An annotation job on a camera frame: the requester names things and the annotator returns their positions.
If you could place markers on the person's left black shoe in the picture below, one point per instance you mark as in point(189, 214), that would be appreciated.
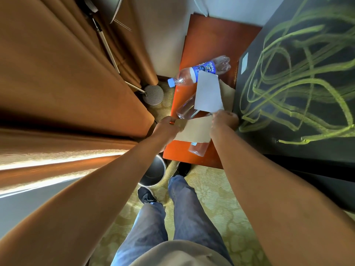
point(145, 195)

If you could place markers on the grey mini fridge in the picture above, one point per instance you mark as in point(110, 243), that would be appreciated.
point(305, 94)

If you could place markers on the person's right black shoe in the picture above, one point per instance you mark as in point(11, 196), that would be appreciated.
point(182, 168)

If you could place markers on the round metal trash bin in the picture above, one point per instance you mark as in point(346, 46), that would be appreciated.
point(154, 173)

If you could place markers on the person's left forearm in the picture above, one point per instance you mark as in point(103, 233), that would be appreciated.
point(69, 213)

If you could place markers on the person's right hand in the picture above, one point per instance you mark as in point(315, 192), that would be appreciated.
point(224, 120)

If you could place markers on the grey metal lamp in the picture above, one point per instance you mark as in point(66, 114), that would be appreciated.
point(153, 94)

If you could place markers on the brown curtain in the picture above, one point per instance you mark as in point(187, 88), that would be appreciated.
point(55, 80)

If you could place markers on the clear plastic bottle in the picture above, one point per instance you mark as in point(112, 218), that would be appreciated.
point(188, 109)

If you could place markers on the person's left hand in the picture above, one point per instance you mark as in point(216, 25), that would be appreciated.
point(166, 130)

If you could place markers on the person's right forearm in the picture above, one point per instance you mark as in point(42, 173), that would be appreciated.
point(277, 205)

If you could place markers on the person's grey shirt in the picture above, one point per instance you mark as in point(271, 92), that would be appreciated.
point(177, 254)

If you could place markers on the person's black shoe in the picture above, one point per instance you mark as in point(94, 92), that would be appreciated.
point(145, 195)
point(182, 168)

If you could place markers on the plastic water bottle blue label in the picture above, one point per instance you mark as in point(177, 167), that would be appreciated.
point(191, 74)

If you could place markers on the person's legs in blue jeans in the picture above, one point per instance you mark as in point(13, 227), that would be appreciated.
point(191, 213)

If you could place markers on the white paper sheet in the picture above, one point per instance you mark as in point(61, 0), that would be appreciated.
point(208, 94)

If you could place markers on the small white label sticker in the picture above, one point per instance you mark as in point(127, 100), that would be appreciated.
point(244, 63)

